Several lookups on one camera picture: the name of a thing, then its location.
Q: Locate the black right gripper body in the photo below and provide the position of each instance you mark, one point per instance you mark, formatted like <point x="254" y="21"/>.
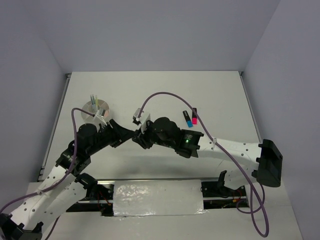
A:
<point x="149" y="137"/>

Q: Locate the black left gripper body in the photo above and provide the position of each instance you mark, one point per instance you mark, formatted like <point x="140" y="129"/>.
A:
<point x="104" y="136"/>

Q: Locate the green clear pen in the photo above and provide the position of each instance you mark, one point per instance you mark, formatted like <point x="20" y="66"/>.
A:
<point x="93" y="103"/>

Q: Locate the yellow clear pen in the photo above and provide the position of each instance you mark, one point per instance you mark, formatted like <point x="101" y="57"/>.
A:
<point x="97" y="103"/>

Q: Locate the blue capped black highlighter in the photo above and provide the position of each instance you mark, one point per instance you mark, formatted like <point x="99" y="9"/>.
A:
<point x="187" y="119"/>

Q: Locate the pink capped black highlighter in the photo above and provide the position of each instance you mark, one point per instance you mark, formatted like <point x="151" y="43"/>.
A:
<point x="194" y="116"/>

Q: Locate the blue clear pen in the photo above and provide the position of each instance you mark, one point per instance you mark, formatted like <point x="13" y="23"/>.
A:
<point x="93" y="103"/>

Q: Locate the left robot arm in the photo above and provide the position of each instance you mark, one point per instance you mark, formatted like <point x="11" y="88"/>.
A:
<point x="64" y="186"/>

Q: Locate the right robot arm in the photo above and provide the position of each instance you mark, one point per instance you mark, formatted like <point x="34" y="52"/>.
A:
<point x="259" y="162"/>

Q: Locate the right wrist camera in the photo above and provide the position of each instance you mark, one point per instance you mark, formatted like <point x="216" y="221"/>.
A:
<point x="140" y="118"/>

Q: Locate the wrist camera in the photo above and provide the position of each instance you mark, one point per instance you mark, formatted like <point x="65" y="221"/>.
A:
<point x="140" y="118"/>
<point x="99" y="118"/>

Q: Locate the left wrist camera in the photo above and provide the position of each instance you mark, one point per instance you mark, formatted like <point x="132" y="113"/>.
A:
<point x="99" y="118"/>

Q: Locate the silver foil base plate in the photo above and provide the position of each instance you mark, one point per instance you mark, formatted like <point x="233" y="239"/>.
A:
<point x="157" y="198"/>

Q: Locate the black mounting rail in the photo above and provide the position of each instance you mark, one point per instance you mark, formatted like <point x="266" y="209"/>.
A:
<point x="99" y="198"/>

